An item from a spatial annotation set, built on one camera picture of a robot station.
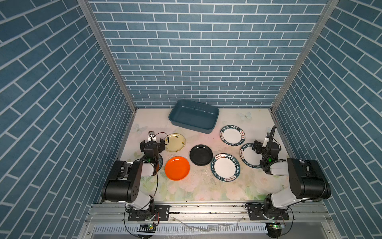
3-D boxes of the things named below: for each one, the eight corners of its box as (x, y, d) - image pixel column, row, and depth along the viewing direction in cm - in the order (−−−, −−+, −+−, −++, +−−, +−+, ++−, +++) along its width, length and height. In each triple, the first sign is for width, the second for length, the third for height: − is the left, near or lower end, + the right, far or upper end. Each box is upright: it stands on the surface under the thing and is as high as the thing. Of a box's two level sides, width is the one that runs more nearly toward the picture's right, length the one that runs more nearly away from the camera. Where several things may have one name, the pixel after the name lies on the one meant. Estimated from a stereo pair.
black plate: (189, 166, 92) (189, 164, 90) (190, 146, 101) (190, 144, 99) (213, 166, 92) (213, 164, 90) (212, 146, 101) (212, 144, 100)
